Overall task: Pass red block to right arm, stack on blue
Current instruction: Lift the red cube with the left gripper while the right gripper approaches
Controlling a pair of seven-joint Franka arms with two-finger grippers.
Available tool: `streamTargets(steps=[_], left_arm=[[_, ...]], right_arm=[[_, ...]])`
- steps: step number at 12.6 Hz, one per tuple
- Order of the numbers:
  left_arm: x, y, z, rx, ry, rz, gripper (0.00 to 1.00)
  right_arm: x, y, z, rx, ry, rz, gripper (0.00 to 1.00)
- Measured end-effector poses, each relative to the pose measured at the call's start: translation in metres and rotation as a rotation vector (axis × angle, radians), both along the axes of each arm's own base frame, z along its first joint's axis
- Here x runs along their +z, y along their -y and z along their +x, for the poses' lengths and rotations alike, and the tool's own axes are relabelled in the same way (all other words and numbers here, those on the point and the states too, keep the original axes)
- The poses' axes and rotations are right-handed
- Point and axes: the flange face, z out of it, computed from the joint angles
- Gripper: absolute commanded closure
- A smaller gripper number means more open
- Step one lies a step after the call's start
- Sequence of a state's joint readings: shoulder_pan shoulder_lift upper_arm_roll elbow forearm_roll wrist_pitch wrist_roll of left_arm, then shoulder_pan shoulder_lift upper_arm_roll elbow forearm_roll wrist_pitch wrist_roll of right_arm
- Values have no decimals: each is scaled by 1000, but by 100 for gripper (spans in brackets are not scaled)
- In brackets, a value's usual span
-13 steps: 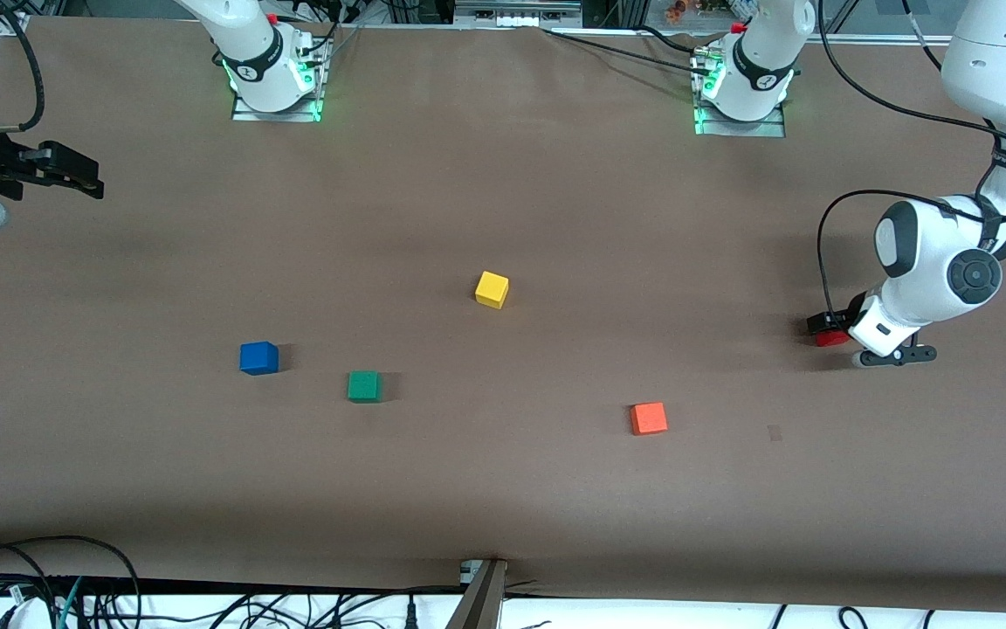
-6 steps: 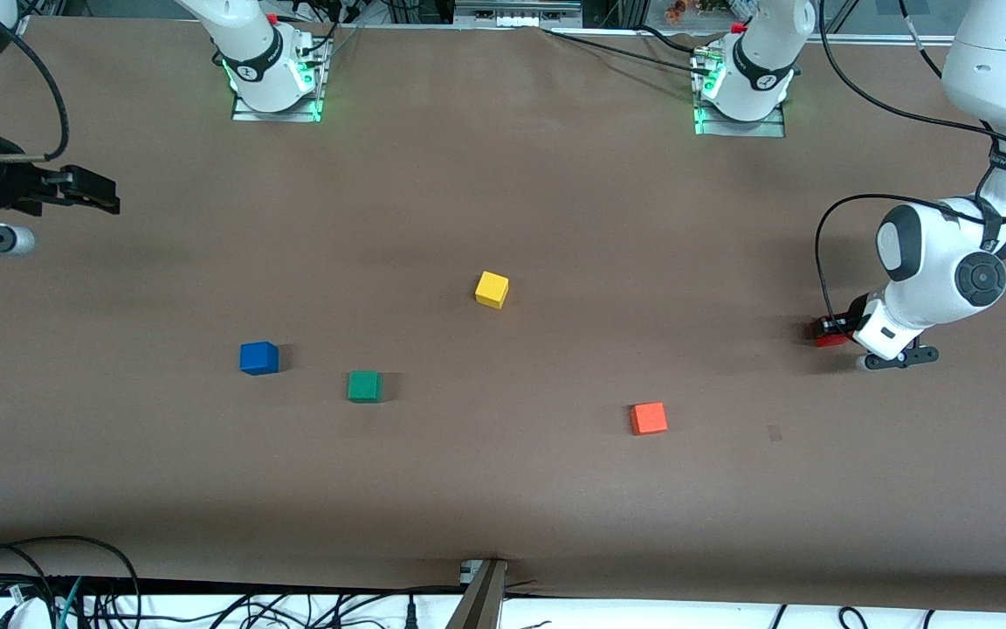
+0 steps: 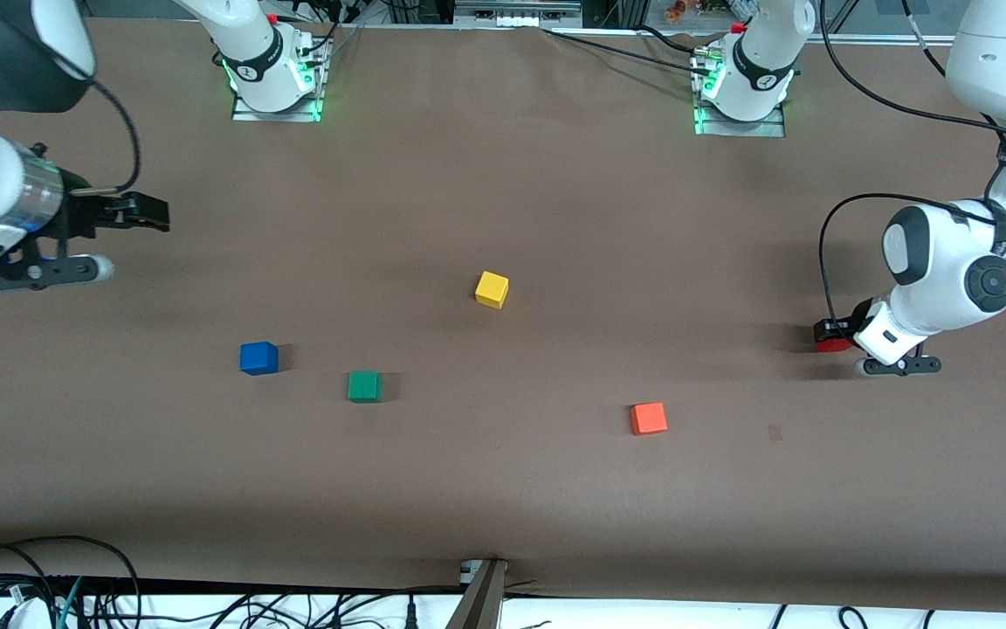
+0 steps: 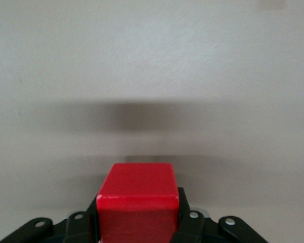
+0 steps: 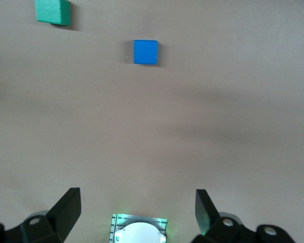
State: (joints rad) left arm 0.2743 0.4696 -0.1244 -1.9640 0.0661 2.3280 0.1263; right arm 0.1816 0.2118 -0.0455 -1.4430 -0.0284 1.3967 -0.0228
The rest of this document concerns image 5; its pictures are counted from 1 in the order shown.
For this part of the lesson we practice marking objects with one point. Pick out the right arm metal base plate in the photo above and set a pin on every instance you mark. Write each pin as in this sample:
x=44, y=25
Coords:
x=116, y=220

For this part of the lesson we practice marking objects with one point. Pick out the green wooden block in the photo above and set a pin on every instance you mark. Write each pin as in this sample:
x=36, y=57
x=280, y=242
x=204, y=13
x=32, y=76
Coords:
x=50, y=11

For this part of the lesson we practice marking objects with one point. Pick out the blue wooden block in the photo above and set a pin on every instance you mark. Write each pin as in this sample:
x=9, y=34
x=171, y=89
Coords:
x=145, y=51

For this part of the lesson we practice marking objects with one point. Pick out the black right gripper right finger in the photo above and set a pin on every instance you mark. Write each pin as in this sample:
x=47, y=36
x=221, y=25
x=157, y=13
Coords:
x=205, y=212

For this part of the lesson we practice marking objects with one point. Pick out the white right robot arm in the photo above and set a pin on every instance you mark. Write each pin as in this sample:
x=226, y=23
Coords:
x=139, y=233

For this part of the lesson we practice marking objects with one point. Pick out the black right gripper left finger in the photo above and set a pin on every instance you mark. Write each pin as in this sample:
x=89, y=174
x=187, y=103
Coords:
x=63, y=210

